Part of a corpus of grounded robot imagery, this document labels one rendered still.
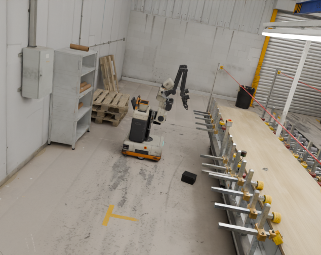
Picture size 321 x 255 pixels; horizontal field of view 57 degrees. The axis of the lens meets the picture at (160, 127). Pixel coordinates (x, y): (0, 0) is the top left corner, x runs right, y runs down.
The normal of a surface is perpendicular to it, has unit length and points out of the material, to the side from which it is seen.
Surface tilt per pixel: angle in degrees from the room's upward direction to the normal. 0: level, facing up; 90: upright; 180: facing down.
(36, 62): 90
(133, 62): 90
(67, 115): 90
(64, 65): 90
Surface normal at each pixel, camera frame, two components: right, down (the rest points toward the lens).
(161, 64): -0.07, 0.32
